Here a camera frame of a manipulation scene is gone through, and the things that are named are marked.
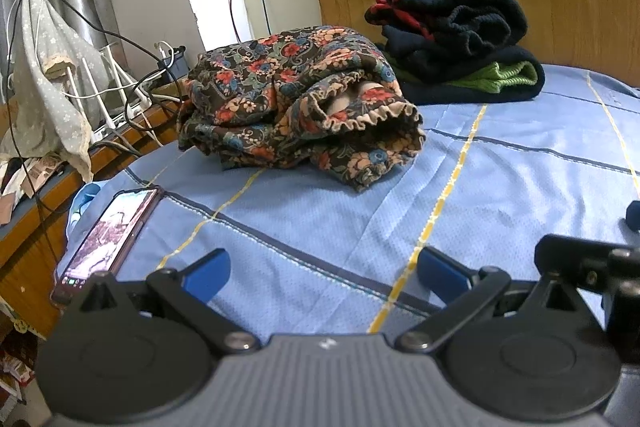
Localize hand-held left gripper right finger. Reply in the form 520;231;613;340
395;247;589;354

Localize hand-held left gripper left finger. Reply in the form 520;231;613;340
74;248;262;354

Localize floral print garment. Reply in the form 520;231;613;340
176;26;427;194

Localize smartphone with lit screen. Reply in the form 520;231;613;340
50;187;165;307

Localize light blue bed sheet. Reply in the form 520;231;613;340
65;63;640;349

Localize wooden bedside desk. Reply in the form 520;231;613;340
0;99;184;339

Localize navy garment with green lining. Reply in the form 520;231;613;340
382;32;546;106

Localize white power strip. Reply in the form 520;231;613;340
92;99;154;142

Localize loose papers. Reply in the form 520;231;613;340
0;154;64;228

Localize colourful printed boxes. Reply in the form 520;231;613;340
0;326;32;404

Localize white wifi router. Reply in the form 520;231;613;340
65;42;157;134

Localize grey flower print cloth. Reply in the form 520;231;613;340
0;0;97;184

